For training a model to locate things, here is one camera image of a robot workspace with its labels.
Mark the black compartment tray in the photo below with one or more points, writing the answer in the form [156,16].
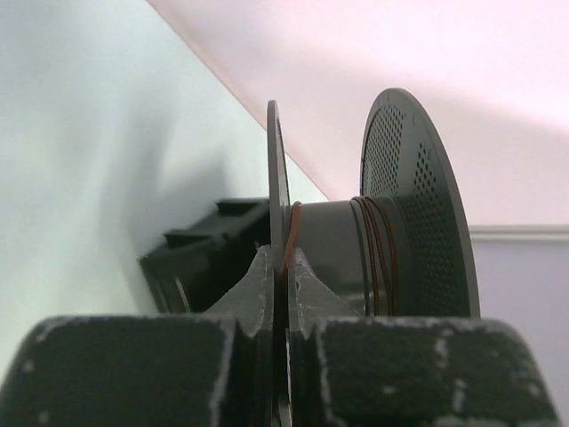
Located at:
[195,266]

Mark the black cable spool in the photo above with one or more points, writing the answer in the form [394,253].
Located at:
[399,248]

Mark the right aluminium frame post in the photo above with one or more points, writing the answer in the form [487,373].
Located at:
[525,233]

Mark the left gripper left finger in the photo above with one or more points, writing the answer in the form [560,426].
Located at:
[208,369]

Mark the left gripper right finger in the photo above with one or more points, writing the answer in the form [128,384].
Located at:
[347,370]

